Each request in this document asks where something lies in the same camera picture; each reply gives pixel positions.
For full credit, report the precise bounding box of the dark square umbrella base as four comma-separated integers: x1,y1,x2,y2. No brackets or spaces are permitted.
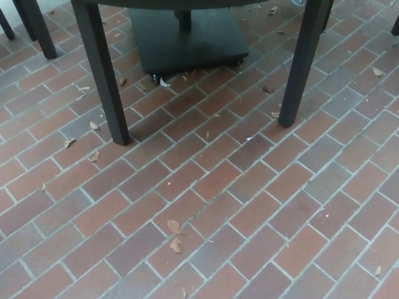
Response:
129,7,250,82

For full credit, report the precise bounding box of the round wooden slat table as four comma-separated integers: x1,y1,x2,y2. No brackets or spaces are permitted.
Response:
70,0,335,146

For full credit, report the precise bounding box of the dark metal chair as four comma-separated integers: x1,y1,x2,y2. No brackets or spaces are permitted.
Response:
0,0,59,60

